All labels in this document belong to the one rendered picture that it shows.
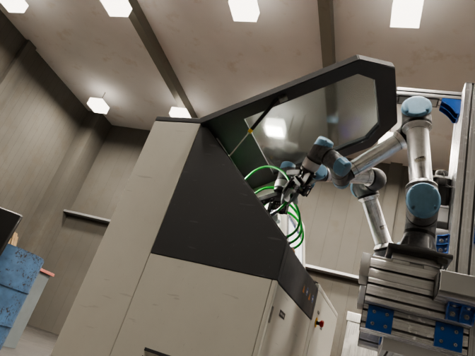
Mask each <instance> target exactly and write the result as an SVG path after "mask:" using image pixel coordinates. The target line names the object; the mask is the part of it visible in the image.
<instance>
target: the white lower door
mask: <svg viewBox="0 0 475 356"><path fill-rule="evenodd" d="M309 326H310V319H309V318H308V317H307V316H306V315H305V313H304V312H303V311H302V310H301V309H300V307H299V306H298V305H297V304H296V303H295V302H294V301H293V300H292V299H291V298H290V297H289V296H288V294H287V293H286V292H285V291H284V290H283V289H282V287H281V286H280V285H279V284H278V286H277V288H276V294H275V297H274V302H273V305H272V308H271V313H270V316H269V321H268V324H267V328H266V332H265V335H264V340H263V343H262V348H261V351H260V354H259V356H303V352H304V348H305V342H306V339H307V333H308V329H309Z"/></svg>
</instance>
